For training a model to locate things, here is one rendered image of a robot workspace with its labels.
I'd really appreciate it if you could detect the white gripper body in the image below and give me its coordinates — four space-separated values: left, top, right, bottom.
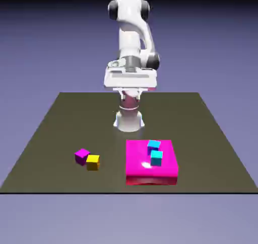
103 66 158 92

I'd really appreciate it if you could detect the small cyan cube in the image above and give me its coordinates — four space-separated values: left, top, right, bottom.
150 150 163 167
147 139 162 155

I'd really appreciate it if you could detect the small yellow cube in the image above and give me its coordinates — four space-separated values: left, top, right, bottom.
86 154 100 172

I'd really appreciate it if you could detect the small purple cube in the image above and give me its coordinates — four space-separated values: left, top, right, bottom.
74 148 91 167

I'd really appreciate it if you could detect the large pink box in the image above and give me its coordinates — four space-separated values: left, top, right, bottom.
125 139 179 186

